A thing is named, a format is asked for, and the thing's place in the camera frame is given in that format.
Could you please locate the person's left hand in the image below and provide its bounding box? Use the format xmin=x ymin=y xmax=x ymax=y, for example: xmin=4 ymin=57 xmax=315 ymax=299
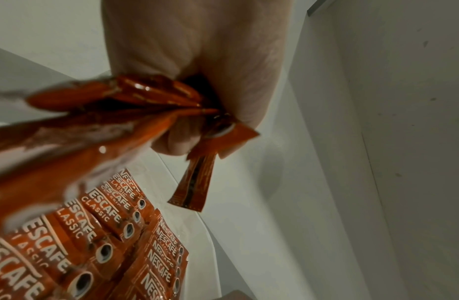
xmin=99 ymin=0 xmax=293 ymax=161

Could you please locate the person's right hand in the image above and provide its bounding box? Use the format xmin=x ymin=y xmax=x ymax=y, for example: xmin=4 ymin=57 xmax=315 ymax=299
xmin=211 ymin=289 xmax=259 ymax=300

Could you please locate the white plastic tray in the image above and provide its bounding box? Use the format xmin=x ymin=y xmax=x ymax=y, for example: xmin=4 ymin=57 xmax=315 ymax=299
xmin=0 ymin=120 xmax=245 ymax=300

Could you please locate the pile of red Nescafe sachets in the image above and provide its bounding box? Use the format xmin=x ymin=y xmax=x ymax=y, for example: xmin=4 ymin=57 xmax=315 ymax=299
xmin=0 ymin=168 xmax=189 ymax=300

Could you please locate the bunch of Nescafe sachets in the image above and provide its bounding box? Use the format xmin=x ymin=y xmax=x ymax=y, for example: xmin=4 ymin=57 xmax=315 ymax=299
xmin=0 ymin=74 xmax=261 ymax=232

